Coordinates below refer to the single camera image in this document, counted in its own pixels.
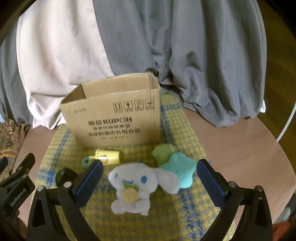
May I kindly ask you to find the grey bed sheet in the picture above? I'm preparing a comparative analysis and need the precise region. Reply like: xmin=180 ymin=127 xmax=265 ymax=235
xmin=1 ymin=1 xmax=267 ymax=127

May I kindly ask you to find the teal ring toy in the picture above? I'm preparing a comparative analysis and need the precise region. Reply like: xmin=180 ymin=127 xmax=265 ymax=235
xmin=81 ymin=157 xmax=94 ymax=169

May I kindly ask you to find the brown patterned cloth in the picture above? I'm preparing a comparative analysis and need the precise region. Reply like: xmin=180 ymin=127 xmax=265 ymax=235
xmin=1 ymin=118 xmax=29 ymax=181

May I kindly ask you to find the white dog plush toy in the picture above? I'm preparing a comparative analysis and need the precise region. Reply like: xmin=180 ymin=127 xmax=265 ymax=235
xmin=108 ymin=163 xmax=180 ymax=216

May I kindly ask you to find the teal star plush cushion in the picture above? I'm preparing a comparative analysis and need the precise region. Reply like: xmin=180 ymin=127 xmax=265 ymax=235
xmin=160 ymin=152 xmax=197 ymax=189

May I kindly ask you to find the brown cardboard box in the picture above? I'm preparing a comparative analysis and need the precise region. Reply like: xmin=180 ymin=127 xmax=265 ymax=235
xmin=60 ymin=72 xmax=161 ymax=147

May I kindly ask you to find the beige pink bed sheet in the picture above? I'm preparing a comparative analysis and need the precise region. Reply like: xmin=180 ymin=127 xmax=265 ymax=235
xmin=16 ymin=1 xmax=113 ymax=130

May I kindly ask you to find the white cable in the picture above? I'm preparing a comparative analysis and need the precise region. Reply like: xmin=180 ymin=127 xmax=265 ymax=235
xmin=276 ymin=99 xmax=296 ymax=142

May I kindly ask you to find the light green plush toy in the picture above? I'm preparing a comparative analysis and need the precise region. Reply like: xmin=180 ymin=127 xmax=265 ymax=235
xmin=152 ymin=144 xmax=178 ymax=167

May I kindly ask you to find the yellow toy cup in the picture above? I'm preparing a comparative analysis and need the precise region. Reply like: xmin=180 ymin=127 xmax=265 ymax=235
xmin=88 ymin=149 xmax=120 ymax=165

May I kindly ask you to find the black green round toy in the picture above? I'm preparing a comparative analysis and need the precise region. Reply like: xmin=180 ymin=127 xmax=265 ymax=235
xmin=55 ymin=168 xmax=78 ymax=187

